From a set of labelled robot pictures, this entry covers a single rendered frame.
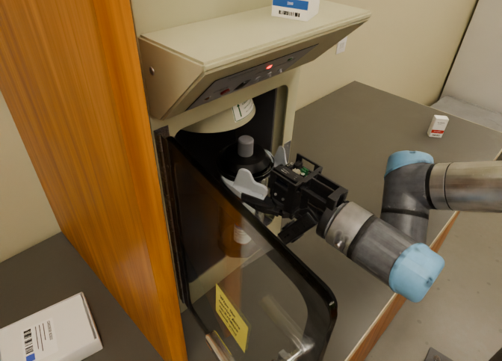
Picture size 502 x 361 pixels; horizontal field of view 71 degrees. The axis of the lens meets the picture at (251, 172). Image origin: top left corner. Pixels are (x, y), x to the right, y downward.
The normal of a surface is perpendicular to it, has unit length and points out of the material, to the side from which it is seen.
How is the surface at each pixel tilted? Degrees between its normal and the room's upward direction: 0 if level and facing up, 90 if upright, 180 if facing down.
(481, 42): 90
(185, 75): 90
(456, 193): 76
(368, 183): 0
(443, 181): 60
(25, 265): 0
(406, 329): 0
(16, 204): 90
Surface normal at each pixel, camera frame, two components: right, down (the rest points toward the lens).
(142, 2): 0.72, 0.45
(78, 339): 0.04, -0.79
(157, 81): -0.70, 0.42
